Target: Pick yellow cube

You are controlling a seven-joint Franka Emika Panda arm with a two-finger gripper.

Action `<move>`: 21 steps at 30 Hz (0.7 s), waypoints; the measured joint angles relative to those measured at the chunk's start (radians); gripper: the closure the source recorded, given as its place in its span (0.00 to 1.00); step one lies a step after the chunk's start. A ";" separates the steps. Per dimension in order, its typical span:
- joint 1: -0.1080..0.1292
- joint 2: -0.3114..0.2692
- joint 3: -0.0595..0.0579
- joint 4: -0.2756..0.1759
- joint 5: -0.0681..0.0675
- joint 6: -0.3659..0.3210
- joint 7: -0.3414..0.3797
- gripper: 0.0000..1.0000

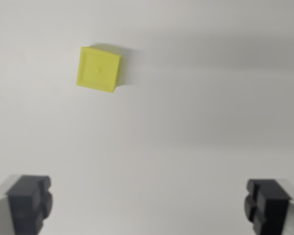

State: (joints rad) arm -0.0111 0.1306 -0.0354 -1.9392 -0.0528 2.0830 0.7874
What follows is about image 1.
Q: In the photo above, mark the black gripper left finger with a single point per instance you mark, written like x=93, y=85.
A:
x=24, y=205

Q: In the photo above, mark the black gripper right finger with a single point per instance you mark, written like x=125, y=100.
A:
x=269, y=208

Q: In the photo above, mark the yellow cube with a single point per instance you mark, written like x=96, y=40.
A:
x=98, y=69

